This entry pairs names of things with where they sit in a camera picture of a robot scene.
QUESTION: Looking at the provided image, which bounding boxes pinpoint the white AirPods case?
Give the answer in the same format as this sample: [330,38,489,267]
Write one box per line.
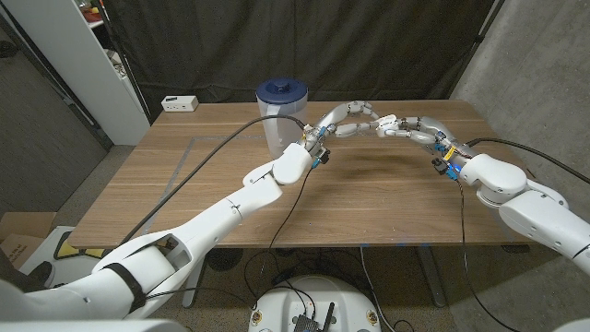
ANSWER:
[375,114,401,138]

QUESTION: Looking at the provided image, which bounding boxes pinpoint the grey table leg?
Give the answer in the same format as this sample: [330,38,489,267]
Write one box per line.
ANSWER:
[414,246,448,309]

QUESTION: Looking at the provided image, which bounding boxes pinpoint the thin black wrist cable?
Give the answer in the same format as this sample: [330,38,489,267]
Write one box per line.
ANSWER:
[454,179,520,332]
[251,166,314,310]

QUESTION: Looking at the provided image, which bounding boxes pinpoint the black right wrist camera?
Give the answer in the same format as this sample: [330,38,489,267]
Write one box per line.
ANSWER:
[431,156,460,182]

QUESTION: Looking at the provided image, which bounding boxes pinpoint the black torso antenna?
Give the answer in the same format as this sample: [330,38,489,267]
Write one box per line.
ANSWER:
[322,302,336,332]

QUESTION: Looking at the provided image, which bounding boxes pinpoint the black backdrop stand pole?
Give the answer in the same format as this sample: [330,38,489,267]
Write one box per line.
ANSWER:
[98,0,153,125]
[448,0,507,101]

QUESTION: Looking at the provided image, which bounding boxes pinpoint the plain cardboard box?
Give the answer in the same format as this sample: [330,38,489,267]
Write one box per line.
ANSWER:
[0,211,57,239]

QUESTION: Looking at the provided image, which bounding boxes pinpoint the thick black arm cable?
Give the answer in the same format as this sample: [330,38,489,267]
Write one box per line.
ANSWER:
[464,136,590,185]
[118,113,308,245]

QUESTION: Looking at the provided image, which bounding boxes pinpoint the white table leg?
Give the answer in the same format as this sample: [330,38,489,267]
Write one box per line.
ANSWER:
[182,271,208,309]

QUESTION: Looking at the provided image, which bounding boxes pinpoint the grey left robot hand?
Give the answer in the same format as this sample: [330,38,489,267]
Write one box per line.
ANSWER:
[301,100,386,151]

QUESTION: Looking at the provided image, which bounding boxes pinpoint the white robot torso base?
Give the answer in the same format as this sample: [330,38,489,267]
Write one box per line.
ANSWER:
[247,275,383,332]

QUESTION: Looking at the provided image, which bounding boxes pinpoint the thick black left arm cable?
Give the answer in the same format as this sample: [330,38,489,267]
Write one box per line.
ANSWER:
[118,113,308,245]

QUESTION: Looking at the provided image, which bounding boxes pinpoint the white yellow black floor base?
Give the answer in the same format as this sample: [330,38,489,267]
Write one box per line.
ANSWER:
[18,225,110,278]

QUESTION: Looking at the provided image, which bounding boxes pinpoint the thin black left wrist cable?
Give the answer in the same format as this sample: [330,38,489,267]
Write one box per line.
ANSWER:
[251,166,314,310]

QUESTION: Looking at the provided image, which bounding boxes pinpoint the black round floor fan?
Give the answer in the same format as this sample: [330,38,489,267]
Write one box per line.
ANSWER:
[206,247,244,272]

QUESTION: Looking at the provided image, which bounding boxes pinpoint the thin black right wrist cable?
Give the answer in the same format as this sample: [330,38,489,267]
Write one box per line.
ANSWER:
[454,179,520,332]

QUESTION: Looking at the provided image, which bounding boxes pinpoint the printed cardboard box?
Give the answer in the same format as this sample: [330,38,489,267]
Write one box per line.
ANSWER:
[0,232,34,267]

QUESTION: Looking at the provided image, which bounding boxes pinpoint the white shelf cabinet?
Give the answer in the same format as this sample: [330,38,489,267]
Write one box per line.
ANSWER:
[0,0,152,147]

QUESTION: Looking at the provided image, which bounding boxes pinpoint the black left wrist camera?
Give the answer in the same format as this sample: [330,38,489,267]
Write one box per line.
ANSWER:
[311,147,331,170]

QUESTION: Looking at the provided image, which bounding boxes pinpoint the frosted pitcher with blue lid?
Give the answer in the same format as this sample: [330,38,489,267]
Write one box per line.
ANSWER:
[255,77,309,160]

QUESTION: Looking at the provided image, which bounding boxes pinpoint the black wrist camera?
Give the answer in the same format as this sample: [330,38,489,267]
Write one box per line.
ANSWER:
[311,147,331,170]
[431,156,460,182]

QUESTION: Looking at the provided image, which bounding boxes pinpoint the white power strip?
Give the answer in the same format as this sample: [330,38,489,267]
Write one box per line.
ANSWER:
[160,95,200,113]

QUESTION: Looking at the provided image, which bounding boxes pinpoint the grey floor cable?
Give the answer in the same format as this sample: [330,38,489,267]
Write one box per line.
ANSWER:
[359,245,395,332]

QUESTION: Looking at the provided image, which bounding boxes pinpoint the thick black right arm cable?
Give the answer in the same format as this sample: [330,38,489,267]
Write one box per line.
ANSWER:
[464,136,590,185]

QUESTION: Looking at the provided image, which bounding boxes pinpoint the black backdrop curtain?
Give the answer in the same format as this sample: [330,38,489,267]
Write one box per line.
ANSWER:
[99,0,499,124]

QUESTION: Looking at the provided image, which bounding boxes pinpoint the black torso computer module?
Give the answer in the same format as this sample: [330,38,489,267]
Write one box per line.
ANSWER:
[292,313,323,332]

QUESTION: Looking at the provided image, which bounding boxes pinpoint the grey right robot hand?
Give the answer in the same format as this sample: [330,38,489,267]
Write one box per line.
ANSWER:
[373,114,476,161]

